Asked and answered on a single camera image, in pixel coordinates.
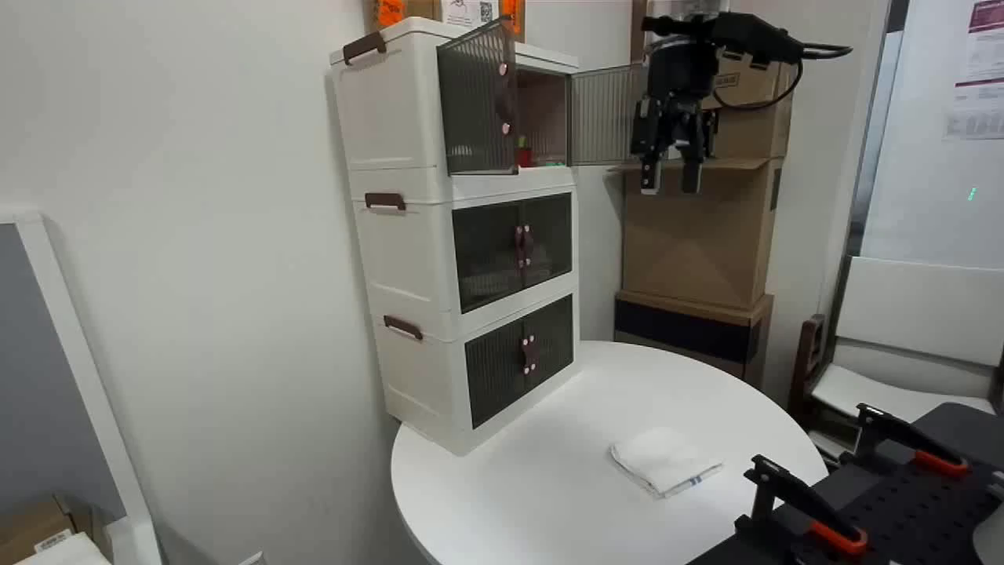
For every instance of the black clamp with orange handle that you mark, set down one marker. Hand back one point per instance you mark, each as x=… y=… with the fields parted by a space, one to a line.
x=826 y=529

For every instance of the red cup on shelf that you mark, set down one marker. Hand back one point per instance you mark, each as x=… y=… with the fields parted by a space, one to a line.
x=526 y=157

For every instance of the tall brown cardboard box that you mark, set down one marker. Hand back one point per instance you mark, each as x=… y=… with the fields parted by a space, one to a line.
x=695 y=265

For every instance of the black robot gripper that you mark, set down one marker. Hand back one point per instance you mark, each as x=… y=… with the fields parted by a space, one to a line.
x=670 y=113

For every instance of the cardboard box at floor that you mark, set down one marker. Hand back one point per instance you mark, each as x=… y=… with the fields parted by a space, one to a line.
x=38 y=520

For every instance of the white three-tier storage cabinet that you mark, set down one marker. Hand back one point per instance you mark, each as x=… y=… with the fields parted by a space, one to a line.
x=471 y=265

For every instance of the folded white cloth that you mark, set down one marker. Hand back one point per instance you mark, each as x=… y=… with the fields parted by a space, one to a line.
x=663 y=460

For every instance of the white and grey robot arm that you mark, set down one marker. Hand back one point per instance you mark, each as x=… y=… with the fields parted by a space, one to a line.
x=730 y=32

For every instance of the orange box on cabinet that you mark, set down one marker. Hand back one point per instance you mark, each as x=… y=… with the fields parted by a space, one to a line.
x=468 y=14

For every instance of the grey partition panel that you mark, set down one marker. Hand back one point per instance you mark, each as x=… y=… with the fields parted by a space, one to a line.
x=59 y=429

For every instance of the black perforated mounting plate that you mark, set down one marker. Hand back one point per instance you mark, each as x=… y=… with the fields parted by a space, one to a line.
x=912 y=512

